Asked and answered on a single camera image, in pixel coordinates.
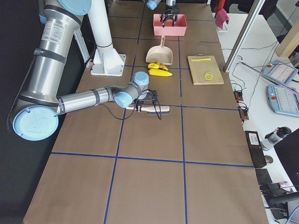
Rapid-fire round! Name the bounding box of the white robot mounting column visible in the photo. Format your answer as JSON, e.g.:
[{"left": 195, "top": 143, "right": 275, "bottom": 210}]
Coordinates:
[{"left": 88, "top": 0, "right": 126, "bottom": 77}]

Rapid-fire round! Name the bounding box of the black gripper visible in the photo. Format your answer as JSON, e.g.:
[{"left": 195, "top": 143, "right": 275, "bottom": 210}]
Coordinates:
[
  {"left": 161, "top": 9, "right": 179, "bottom": 28},
  {"left": 135, "top": 92, "right": 151, "bottom": 113}
]

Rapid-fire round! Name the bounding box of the blue teach pendant far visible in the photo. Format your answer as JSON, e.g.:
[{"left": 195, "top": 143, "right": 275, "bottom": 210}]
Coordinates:
[{"left": 263, "top": 60, "right": 299, "bottom": 85}]

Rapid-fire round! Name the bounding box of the orange toy ginger root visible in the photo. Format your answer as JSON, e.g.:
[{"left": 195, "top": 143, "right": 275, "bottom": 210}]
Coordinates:
[{"left": 155, "top": 61, "right": 169, "bottom": 71}]

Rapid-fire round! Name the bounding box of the beige hand brush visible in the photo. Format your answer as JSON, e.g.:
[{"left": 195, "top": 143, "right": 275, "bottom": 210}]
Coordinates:
[{"left": 126, "top": 105, "right": 170, "bottom": 115}]

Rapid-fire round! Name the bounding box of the grey water bottle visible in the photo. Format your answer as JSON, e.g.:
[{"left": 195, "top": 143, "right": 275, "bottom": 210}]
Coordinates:
[{"left": 261, "top": 126, "right": 292, "bottom": 151}]

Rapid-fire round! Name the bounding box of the yellow toy corn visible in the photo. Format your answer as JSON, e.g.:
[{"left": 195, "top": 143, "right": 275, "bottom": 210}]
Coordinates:
[{"left": 149, "top": 69, "right": 172, "bottom": 77}]

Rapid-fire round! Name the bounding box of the yellow toy knife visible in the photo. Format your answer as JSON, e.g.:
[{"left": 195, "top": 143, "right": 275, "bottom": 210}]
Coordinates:
[{"left": 191, "top": 58, "right": 211, "bottom": 62}]

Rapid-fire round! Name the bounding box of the wooden cutting board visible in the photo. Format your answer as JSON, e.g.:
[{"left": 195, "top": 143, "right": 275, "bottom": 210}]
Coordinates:
[{"left": 187, "top": 56, "right": 224, "bottom": 85}]

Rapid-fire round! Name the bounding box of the blue teach pendant near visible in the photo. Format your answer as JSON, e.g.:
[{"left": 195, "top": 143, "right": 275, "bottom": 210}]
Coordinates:
[{"left": 267, "top": 84, "right": 299, "bottom": 117}]

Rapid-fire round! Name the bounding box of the blue teach pendant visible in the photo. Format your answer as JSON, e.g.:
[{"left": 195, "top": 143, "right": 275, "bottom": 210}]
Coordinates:
[
  {"left": 263, "top": 60, "right": 299, "bottom": 85},
  {"left": 267, "top": 84, "right": 299, "bottom": 117}
]

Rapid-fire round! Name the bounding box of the lemon slice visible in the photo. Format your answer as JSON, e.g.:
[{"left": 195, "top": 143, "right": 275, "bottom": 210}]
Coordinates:
[{"left": 204, "top": 72, "right": 213, "bottom": 81}]

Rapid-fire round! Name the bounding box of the black box with label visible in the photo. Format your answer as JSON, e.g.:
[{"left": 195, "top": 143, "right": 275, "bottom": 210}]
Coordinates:
[{"left": 244, "top": 131, "right": 266, "bottom": 168}]

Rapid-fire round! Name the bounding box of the beige plastic dustpan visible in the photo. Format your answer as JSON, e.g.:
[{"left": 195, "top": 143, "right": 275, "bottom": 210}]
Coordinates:
[{"left": 146, "top": 35, "right": 173, "bottom": 65}]

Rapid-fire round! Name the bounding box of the magenta cloth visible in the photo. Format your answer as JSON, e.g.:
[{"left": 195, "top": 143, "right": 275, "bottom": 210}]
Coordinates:
[{"left": 215, "top": 9, "right": 229, "bottom": 27}]

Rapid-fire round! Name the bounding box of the aluminium frame post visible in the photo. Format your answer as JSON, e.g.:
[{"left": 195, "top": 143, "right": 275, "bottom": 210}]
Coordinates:
[{"left": 224, "top": 0, "right": 265, "bottom": 72}]

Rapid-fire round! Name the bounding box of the pink plastic bin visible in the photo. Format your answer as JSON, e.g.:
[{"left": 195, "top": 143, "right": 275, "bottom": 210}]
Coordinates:
[{"left": 153, "top": 14, "right": 187, "bottom": 36}]

